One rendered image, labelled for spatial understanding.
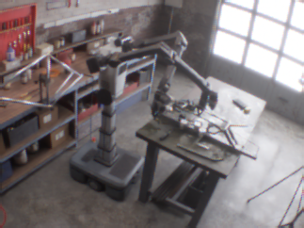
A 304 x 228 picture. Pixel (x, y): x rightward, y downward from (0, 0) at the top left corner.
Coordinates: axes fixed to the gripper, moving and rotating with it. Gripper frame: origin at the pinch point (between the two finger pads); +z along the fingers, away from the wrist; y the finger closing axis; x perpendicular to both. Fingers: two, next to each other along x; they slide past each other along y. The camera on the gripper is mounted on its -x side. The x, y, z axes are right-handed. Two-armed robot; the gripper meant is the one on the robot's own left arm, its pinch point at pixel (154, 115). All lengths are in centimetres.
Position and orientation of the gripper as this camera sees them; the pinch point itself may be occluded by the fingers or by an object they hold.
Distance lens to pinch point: 217.8
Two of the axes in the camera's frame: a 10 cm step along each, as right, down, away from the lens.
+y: 9.3, -0.6, 3.7
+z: -1.5, 8.4, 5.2
